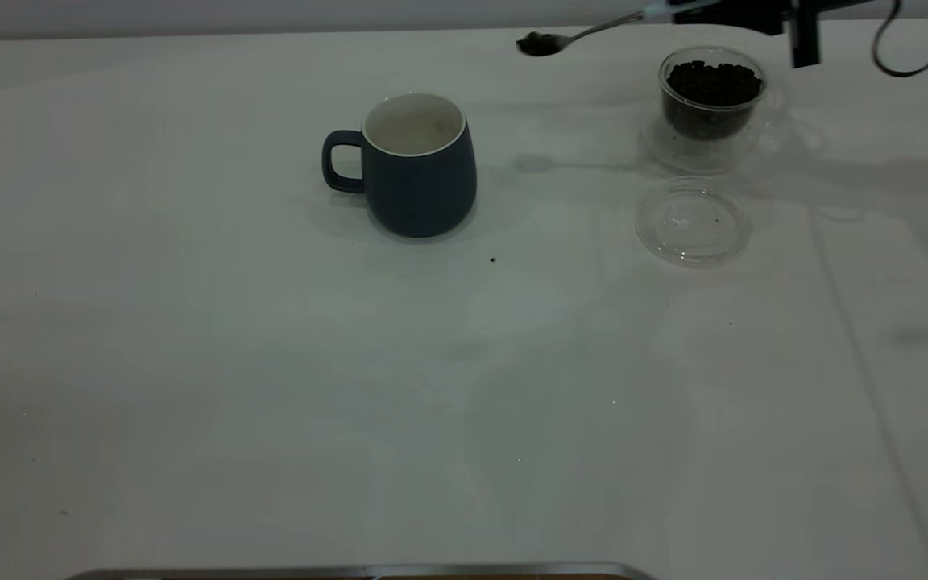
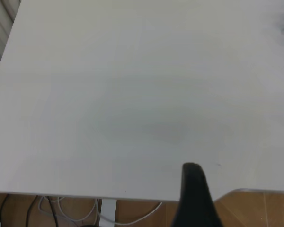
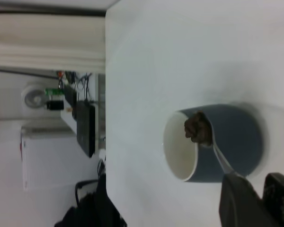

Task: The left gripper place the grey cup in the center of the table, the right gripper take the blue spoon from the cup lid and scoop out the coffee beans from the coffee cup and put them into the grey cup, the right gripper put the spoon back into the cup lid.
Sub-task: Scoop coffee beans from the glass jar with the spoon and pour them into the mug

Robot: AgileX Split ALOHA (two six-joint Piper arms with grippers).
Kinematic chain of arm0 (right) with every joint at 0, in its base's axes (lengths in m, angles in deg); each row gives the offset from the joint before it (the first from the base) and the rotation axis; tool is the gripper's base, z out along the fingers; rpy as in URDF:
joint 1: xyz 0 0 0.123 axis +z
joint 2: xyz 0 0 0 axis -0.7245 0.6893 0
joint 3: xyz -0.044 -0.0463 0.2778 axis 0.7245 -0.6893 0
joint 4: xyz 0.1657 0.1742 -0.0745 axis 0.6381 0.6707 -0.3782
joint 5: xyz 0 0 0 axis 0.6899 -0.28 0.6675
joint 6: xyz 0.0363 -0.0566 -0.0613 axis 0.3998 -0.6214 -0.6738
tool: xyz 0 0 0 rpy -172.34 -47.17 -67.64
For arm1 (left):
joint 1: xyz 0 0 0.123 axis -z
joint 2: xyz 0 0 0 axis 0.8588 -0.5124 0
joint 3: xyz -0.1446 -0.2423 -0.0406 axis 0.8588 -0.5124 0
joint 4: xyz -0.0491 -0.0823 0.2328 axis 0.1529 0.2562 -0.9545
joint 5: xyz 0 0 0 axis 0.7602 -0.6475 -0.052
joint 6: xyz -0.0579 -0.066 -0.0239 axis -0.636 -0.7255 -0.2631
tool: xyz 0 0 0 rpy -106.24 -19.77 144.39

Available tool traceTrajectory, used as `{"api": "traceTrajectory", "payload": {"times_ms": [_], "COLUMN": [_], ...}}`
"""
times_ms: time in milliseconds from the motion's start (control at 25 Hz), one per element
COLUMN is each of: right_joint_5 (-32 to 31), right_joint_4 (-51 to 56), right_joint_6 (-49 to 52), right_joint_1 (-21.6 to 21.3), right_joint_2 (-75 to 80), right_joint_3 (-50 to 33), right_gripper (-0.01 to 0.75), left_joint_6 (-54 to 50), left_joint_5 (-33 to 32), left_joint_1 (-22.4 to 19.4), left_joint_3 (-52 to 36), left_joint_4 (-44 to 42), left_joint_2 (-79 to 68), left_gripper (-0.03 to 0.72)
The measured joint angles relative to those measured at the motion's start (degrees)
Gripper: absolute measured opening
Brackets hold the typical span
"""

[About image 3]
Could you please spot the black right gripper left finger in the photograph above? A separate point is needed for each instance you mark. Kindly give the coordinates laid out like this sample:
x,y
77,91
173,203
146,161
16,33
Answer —
x,y
241,203

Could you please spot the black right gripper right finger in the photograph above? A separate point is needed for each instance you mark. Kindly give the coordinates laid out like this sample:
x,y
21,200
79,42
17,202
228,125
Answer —
x,y
281,191

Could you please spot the dark grey ceramic mug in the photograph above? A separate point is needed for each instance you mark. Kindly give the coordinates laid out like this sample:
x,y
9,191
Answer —
x,y
236,137

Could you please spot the small heap of coffee beans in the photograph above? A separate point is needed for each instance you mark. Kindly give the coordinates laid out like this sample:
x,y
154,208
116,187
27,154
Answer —
x,y
197,128

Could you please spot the black office chair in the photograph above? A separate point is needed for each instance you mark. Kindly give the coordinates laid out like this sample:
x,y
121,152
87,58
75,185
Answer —
x,y
92,205

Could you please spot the black electronics box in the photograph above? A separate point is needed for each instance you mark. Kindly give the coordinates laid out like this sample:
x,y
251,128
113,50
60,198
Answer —
x,y
85,130

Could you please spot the white cabinet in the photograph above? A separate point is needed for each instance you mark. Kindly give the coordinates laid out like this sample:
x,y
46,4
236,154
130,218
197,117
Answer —
x,y
52,160

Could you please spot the black power adapter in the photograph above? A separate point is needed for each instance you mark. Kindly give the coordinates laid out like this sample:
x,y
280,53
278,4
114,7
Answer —
x,y
54,105

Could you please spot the green circuit board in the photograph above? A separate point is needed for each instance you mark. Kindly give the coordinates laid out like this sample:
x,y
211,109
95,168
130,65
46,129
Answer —
x,y
54,91

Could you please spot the white round fan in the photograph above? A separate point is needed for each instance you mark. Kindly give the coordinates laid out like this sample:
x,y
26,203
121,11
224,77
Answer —
x,y
34,95

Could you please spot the white curtain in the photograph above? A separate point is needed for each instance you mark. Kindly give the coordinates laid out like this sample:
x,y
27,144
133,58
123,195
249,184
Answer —
x,y
47,40

